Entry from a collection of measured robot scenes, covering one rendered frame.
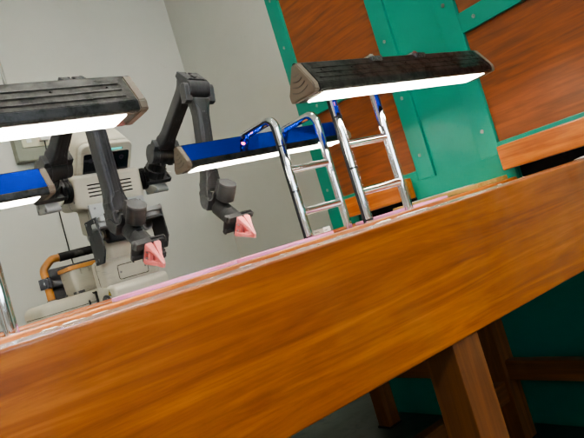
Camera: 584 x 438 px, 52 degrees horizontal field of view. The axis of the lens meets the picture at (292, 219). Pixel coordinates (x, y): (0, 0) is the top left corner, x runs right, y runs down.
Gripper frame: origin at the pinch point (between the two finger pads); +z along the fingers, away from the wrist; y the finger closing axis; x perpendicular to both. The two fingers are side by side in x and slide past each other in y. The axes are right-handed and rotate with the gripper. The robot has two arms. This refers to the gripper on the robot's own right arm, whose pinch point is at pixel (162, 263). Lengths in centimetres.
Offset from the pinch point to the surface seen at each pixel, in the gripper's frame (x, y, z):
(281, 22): -47, 86, -69
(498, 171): -33, 87, 39
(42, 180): -27.3, -28.7, -7.8
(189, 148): -28.5, 11.9, -10.5
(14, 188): -27.0, -35.2, -6.9
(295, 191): -23.9, 30.6, 14.2
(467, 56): -66, 63, 33
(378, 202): -5, 81, 5
